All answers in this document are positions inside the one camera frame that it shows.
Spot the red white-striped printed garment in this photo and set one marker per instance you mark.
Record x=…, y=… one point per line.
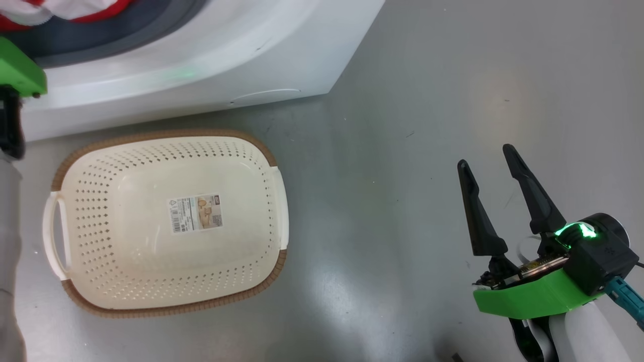
x=60, y=7

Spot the cream perforated laundry basket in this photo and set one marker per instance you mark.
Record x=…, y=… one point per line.
x=151, y=261

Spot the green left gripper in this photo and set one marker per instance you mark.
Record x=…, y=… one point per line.
x=17, y=68

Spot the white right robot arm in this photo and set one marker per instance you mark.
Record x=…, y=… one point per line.
x=578, y=337

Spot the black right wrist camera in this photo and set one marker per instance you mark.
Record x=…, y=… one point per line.
x=604, y=261

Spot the white washing machine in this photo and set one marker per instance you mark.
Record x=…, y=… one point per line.
x=251, y=50

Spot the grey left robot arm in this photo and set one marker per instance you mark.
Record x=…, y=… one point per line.
x=7, y=226

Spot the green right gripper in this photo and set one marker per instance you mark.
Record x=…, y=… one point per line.
x=533, y=296

